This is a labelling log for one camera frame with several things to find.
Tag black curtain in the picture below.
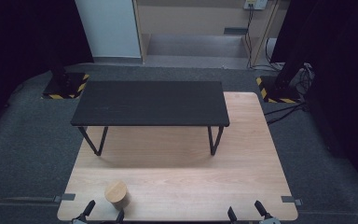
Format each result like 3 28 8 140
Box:
0 0 95 139
270 0 358 196

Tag black cable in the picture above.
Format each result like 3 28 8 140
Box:
243 7 254 69
264 37 284 72

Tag black floor cables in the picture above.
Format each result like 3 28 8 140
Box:
263 101 310 126

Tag round wooden cylinder block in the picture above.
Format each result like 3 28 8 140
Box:
103 179 131 212

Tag white panel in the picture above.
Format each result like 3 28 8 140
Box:
74 0 143 60

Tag black low shelf table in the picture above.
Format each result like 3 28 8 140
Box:
70 80 231 157

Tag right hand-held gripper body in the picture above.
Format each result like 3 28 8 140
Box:
258 215 282 224

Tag grey table edge bracket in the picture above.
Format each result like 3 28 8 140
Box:
280 195 304 207
52 192 76 203

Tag stand base with hazard tape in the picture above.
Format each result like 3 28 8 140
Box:
255 75 306 105
41 72 90 101

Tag grey cable bundle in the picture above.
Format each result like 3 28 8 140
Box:
290 63 316 96

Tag white wall power socket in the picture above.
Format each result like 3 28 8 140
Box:
243 0 269 11

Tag grey label strip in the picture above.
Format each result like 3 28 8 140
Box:
223 27 249 35

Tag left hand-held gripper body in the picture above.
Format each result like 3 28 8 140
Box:
71 215 90 224

